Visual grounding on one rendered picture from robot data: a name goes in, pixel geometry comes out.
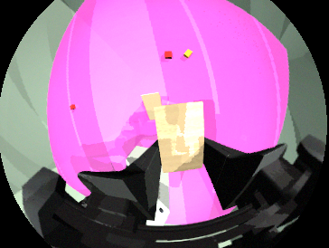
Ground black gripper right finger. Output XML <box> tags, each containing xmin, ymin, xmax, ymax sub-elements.
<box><xmin>203</xmin><ymin>138</ymin><xmax>288</xmax><ymax>211</ymax></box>

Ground orange block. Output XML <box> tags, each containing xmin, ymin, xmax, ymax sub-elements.
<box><xmin>183</xmin><ymin>50</ymin><xmax>193</xmax><ymax>59</ymax></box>

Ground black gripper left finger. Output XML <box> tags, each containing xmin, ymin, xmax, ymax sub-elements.
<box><xmin>77</xmin><ymin>140</ymin><xmax>161</xmax><ymax>222</ymax></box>

